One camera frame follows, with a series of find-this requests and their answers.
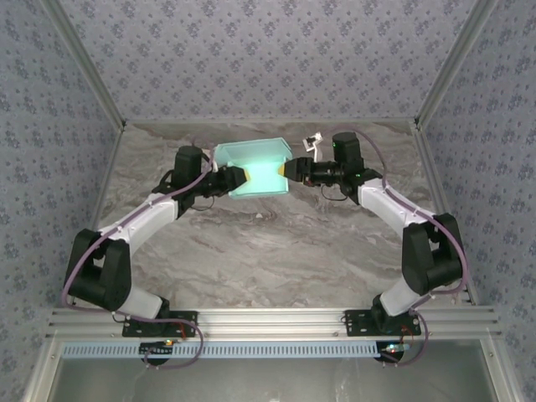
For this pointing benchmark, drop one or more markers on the light blue paper box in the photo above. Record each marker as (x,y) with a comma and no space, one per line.
(259,176)

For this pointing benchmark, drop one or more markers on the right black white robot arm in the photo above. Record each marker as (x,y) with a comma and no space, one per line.
(431,259)

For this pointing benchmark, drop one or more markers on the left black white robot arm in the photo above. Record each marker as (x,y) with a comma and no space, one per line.
(109,276)

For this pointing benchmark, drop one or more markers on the small black controller board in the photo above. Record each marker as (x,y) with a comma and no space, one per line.
(155,348)
(393,349)

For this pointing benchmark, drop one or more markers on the grey metal sheet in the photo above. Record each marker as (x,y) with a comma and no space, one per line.
(268,381)

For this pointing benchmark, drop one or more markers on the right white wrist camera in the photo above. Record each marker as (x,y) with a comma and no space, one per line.
(312,144)

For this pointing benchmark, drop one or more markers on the aluminium frame post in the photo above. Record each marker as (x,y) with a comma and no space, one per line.
(450,67)
(90,67)

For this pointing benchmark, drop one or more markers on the aluminium mounting rail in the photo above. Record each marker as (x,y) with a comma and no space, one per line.
(268,322)

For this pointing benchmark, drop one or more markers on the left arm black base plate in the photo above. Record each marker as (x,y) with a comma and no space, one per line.
(184,326)

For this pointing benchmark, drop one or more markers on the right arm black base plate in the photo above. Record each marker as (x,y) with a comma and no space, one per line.
(360,326)

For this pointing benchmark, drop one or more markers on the aluminium frame leg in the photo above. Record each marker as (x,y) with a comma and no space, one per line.
(42,372)
(502,372)

